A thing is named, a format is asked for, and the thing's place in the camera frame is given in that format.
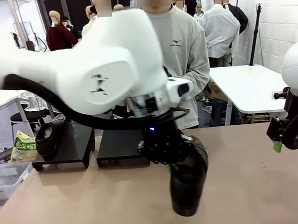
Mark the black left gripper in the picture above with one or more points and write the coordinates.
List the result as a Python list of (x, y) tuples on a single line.
[(160, 141)]

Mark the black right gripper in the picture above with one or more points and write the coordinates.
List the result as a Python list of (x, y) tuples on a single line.
[(277, 129)]

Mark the black leather buckle loafer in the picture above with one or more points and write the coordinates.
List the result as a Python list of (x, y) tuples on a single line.
[(48, 147), (190, 190)]

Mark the person's left forearm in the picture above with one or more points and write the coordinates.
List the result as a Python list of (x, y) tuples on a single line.
[(199, 79)]

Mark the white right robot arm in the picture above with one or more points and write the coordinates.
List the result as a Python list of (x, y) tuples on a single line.
[(295, 64)]

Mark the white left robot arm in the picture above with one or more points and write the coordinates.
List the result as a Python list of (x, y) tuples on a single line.
[(86, 57)]

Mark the black shoe stand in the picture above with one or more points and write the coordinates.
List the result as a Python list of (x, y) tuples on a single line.
[(118, 148), (71, 151)]

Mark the black tripod stand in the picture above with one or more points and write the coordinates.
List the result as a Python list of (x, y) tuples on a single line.
[(255, 36)]

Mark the wooden pallet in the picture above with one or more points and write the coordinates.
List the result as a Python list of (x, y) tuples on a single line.
[(256, 117)]

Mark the black right wrist flange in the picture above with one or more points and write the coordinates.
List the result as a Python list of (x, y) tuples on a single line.
[(293, 102)]

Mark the black clamp knob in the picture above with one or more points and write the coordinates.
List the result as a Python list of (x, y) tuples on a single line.
[(279, 95)]

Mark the white table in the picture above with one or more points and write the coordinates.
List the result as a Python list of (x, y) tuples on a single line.
[(250, 86), (1, 99)]

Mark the cardboard box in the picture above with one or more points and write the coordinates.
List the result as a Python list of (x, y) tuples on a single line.
[(216, 93)]

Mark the mannequin in white shirt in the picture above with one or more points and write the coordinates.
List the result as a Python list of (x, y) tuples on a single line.
[(219, 30)]

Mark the mannequin in black jacket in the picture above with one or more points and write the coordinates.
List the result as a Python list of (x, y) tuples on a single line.
[(241, 19)]

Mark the person in grey sweatshirt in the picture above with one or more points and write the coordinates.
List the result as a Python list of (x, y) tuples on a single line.
[(179, 27)]

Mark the yellow green snack bag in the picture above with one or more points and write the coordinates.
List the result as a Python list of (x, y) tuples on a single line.
[(22, 148)]

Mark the clear plastic bag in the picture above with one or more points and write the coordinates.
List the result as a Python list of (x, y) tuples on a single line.
[(34, 103)]

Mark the black office chair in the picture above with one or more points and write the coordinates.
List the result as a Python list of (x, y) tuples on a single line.
[(26, 116)]

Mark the small mannequin in white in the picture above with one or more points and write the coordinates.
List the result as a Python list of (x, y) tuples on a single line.
[(198, 7)]

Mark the clear plastic storage bin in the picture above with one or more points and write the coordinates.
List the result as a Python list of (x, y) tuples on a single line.
[(7, 174)]

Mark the mannequin in maroon top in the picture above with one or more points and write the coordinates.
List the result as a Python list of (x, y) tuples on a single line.
[(60, 39)]

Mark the mannequin in cream top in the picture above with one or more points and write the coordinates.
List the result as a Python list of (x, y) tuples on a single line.
[(87, 13)]

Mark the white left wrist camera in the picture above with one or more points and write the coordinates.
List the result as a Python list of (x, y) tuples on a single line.
[(177, 89)]

